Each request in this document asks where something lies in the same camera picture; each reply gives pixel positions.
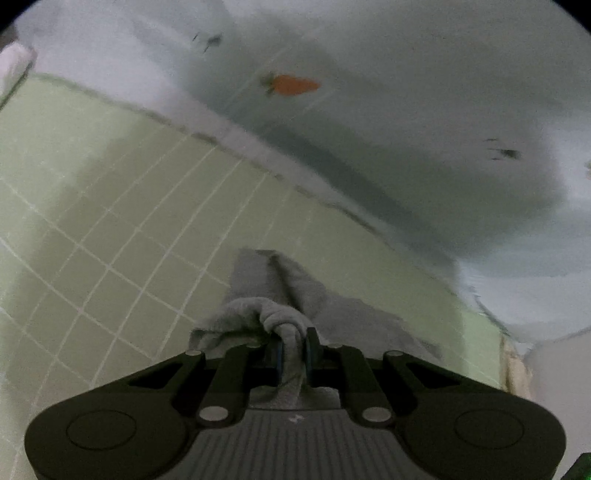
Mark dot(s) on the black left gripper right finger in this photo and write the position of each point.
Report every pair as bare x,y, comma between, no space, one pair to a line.
366,386

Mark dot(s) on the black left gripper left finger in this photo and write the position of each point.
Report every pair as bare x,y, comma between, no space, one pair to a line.
215,390

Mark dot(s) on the grey hooded sweatshirt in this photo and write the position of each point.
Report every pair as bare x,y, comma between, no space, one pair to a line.
271,294

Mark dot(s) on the beige folded cloth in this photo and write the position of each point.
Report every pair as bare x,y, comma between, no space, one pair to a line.
515,375

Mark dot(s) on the green grid bed sheet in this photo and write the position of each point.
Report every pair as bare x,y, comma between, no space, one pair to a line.
118,235

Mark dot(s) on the light blue carrot-print quilt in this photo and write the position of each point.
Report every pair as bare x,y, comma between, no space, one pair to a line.
463,126

